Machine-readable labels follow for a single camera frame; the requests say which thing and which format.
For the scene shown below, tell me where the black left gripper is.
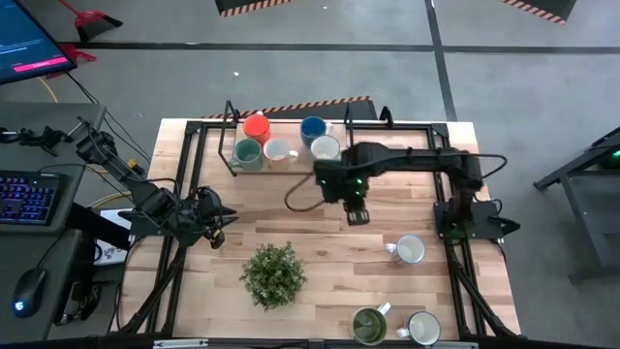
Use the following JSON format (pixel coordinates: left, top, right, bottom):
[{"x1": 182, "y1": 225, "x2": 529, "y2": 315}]
[{"x1": 186, "y1": 186, "x2": 240, "y2": 237}]

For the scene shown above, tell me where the blue mug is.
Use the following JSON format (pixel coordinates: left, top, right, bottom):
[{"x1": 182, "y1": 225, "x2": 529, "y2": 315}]
[{"x1": 299, "y1": 115, "x2": 334, "y2": 149}]

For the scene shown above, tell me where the teal green mug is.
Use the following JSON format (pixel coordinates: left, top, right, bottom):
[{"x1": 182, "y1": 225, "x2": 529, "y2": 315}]
[{"x1": 228, "y1": 138, "x2": 265, "y2": 174}]

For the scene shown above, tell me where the cream mug yellow pattern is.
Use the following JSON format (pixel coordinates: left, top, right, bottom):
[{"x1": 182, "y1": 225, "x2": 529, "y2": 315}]
[{"x1": 263, "y1": 139, "x2": 299, "y2": 171}]

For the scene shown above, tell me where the orange mug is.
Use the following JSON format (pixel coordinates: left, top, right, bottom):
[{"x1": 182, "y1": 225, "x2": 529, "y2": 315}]
[{"x1": 241, "y1": 113, "x2": 271, "y2": 146}]

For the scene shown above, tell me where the dark green mug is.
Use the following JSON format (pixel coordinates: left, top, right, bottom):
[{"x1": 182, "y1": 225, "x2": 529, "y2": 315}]
[{"x1": 349, "y1": 301, "x2": 392, "y2": 346}]

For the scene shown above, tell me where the artificial plant striped pot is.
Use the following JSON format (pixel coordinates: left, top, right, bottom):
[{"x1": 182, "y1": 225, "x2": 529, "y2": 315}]
[{"x1": 238, "y1": 240, "x2": 309, "y2": 313}]

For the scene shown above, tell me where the black hazard striped ramp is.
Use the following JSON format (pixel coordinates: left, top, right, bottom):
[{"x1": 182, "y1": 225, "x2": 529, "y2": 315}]
[{"x1": 200, "y1": 95, "x2": 378, "y2": 121}]

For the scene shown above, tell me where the white printed paper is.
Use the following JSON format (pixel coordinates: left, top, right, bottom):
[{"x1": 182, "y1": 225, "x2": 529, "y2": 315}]
[{"x1": 91, "y1": 206, "x2": 132, "y2": 267}]

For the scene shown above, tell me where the black clamp tool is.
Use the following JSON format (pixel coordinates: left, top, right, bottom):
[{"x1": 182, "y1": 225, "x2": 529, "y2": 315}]
[{"x1": 0, "y1": 124, "x2": 74, "y2": 152}]

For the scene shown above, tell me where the black hazard striped box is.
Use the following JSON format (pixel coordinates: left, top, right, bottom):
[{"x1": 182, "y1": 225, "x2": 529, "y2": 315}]
[
  {"x1": 498, "y1": 0, "x2": 578, "y2": 25},
  {"x1": 214, "y1": 0, "x2": 296, "y2": 19}
]

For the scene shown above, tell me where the backlit black keyboard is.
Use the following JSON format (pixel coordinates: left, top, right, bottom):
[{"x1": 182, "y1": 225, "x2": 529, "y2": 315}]
[{"x1": 0, "y1": 169, "x2": 62, "y2": 227}]

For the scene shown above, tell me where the black computer mouse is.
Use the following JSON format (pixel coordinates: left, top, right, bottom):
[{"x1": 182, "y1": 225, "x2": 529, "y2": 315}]
[{"x1": 10, "y1": 268, "x2": 48, "y2": 320}]

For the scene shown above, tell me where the grey desk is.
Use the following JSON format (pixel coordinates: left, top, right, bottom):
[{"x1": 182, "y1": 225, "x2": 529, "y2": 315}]
[{"x1": 0, "y1": 101, "x2": 108, "y2": 343}]

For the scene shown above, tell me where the red plastic object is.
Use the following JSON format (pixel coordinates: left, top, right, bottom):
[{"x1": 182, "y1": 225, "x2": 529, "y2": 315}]
[{"x1": 60, "y1": 42, "x2": 98, "y2": 63}]

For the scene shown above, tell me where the red dustpan with brush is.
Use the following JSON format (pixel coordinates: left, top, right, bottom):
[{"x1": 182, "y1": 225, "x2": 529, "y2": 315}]
[{"x1": 57, "y1": 0, "x2": 125, "y2": 43}]

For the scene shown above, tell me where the computer monitor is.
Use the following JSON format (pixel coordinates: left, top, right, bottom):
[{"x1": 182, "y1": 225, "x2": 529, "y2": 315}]
[{"x1": 0, "y1": 0, "x2": 78, "y2": 86}]

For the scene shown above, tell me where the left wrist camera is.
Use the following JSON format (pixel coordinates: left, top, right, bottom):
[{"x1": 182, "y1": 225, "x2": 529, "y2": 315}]
[{"x1": 205, "y1": 227, "x2": 227, "y2": 250}]

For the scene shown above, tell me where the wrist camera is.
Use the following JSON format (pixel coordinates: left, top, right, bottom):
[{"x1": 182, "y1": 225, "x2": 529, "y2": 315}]
[
  {"x1": 205, "y1": 227, "x2": 227, "y2": 250},
  {"x1": 344, "y1": 202, "x2": 371, "y2": 228}
]

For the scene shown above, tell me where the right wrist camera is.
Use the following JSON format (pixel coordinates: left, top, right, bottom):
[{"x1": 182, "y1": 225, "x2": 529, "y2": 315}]
[{"x1": 344, "y1": 202, "x2": 371, "y2": 228}]

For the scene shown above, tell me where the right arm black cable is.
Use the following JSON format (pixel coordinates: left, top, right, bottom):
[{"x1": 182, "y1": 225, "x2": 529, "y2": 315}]
[{"x1": 284, "y1": 172, "x2": 330, "y2": 213}]

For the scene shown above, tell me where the black aluminium rig frame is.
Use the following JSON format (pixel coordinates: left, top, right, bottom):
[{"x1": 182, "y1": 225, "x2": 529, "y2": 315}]
[{"x1": 109, "y1": 105, "x2": 523, "y2": 340}]

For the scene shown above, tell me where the yellow cable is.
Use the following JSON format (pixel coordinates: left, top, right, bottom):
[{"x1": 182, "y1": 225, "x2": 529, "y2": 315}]
[
  {"x1": 37, "y1": 76, "x2": 59, "y2": 104},
  {"x1": 89, "y1": 191, "x2": 132, "y2": 209}
]

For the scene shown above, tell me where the silver metal bracket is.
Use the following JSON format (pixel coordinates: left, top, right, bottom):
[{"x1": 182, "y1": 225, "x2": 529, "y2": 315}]
[
  {"x1": 423, "y1": 340, "x2": 480, "y2": 349},
  {"x1": 153, "y1": 338, "x2": 209, "y2": 349}
]

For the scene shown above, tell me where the black monitor cable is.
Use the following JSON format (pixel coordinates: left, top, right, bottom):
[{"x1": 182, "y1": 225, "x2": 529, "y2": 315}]
[{"x1": 65, "y1": 71, "x2": 152, "y2": 165}]

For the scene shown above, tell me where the black metal table frame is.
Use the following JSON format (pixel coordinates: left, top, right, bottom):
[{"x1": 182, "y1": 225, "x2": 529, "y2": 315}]
[{"x1": 532, "y1": 126, "x2": 620, "y2": 282}]

